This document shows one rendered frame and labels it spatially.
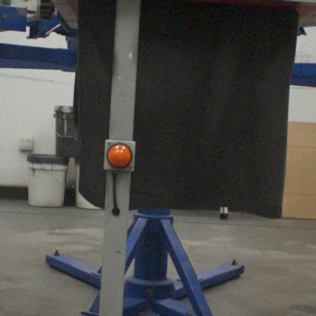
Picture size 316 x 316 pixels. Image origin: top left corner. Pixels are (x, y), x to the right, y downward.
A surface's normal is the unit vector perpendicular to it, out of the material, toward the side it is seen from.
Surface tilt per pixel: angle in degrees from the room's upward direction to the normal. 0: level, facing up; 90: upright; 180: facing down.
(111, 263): 89
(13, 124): 90
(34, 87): 90
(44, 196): 94
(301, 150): 78
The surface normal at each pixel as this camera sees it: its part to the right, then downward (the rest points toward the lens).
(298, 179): 0.04, -0.15
